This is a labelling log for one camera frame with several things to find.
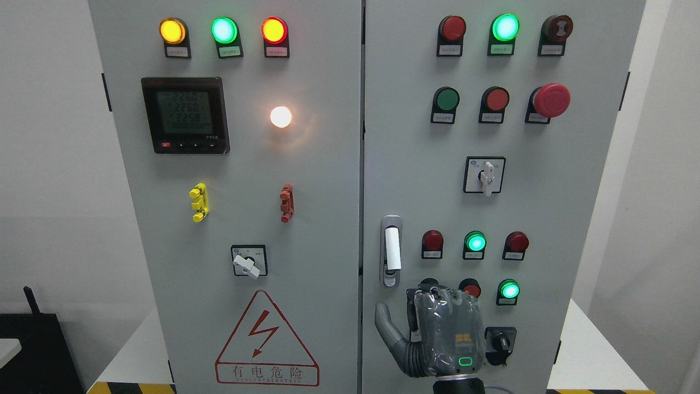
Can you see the black box with antenna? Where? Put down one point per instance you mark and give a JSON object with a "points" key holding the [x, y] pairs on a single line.
{"points": [[44, 363]]}

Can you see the yellow indicator light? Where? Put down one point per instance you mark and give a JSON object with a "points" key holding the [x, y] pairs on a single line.
{"points": [[175, 35]]}

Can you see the dark red indicator middle left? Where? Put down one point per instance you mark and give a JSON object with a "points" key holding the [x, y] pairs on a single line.
{"points": [[432, 244]]}

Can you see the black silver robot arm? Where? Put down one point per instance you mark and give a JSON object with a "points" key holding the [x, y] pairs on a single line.
{"points": [[458, 384]]}

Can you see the red terminal connector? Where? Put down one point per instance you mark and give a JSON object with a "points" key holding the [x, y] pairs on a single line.
{"points": [[287, 203]]}

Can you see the red push button lower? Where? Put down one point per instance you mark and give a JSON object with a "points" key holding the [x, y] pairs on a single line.
{"points": [[471, 287]]}

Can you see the red push button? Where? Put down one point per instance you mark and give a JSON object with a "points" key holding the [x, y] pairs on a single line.
{"points": [[471, 287], [493, 103]]}

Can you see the green push button upper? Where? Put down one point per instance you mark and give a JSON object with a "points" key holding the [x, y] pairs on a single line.
{"points": [[444, 105]]}

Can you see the red emergency stop mushroom button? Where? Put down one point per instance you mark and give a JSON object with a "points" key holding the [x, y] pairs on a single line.
{"points": [[546, 102]]}

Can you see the green indicator light top left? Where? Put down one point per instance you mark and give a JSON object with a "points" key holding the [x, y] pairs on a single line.
{"points": [[227, 38]]}

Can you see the green push button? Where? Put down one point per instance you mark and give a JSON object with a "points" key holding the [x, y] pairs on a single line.
{"points": [[444, 105], [429, 282]]}

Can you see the white glowing indicator light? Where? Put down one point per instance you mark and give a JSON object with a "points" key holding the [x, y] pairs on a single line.
{"points": [[281, 116]]}

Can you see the green lit button lower right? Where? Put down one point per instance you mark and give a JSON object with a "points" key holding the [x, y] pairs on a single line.
{"points": [[507, 292]]}

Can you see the dark red buzzer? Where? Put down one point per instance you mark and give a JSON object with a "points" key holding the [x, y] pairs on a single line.
{"points": [[555, 31]]}

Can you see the green indicator light top right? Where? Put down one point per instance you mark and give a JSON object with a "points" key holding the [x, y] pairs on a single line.
{"points": [[503, 34]]}

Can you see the dark red indicator middle right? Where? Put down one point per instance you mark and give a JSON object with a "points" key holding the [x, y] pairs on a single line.
{"points": [[515, 246]]}

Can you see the dark red indicator top right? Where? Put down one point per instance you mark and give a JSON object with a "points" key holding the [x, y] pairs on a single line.
{"points": [[450, 36]]}

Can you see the black rotary selector switch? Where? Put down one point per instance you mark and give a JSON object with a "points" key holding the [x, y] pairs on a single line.
{"points": [[500, 344]]}

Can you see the white-knob selector switch upper right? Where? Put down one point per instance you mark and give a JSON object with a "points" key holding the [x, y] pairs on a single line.
{"points": [[483, 175]]}

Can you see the grey left cabinet door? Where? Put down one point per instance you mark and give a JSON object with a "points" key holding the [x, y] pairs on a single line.
{"points": [[313, 260]]}

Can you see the silver swing door handle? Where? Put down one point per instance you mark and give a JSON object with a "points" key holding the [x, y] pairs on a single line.
{"points": [[390, 250]]}

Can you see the grey cabinet door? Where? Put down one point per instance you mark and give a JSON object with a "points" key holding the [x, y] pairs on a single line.
{"points": [[313, 260], [415, 169]]}

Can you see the dark red indicator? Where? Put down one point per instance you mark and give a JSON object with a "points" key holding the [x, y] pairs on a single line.
{"points": [[432, 244], [515, 246], [450, 36]]}

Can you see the black digital power meter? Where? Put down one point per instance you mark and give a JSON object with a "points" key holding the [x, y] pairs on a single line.
{"points": [[186, 115]]}

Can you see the green indicator light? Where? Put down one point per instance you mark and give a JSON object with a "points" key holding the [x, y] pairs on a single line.
{"points": [[474, 246], [227, 38], [503, 34]]}

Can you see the white-knob selector switch left door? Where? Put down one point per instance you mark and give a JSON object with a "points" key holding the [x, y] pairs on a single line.
{"points": [[249, 261]]}

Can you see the grey right cabinet door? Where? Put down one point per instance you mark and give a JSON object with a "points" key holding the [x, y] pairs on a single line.
{"points": [[415, 169]]}

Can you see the red indicator light top left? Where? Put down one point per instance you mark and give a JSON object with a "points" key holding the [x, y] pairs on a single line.
{"points": [[275, 33]]}

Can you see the red push button upper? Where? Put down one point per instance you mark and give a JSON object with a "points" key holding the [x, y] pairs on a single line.
{"points": [[493, 103]]}

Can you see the green indicator light middle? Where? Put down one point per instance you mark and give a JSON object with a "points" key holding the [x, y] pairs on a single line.
{"points": [[474, 246]]}

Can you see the green push button lower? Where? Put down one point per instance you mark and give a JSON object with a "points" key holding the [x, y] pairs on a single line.
{"points": [[429, 282]]}

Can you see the yellow terminal connector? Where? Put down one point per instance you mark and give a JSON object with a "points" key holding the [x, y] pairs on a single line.
{"points": [[198, 195]]}

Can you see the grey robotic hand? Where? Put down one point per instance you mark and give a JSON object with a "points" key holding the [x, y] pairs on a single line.
{"points": [[450, 324]]}

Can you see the red electrical hazard warning sticker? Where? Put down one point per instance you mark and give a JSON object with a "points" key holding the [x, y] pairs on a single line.
{"points": [[264, 349]]}

